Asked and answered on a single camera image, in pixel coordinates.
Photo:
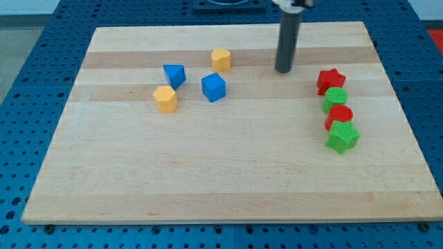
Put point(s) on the yellow hexagon block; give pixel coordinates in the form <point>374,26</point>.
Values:
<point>166,99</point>

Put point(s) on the red circle block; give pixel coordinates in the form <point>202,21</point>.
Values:
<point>339,112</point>

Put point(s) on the red star block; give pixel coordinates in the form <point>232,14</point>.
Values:
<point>329,78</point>

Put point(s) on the blue triangle block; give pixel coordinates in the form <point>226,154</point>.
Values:
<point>175,75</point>

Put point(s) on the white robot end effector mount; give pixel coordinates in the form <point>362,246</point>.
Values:
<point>294,6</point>

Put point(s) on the green circle block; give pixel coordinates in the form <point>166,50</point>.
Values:
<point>333,96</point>

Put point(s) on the light wooden board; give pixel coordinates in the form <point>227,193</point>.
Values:
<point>258,155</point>

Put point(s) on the green star block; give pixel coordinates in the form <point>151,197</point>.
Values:
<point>342,136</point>

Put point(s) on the yellow heart block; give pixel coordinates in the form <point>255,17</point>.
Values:
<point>220,59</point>

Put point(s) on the blue cube block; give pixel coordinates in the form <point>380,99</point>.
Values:
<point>213,87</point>

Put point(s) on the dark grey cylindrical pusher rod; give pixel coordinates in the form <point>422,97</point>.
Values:
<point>288,37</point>

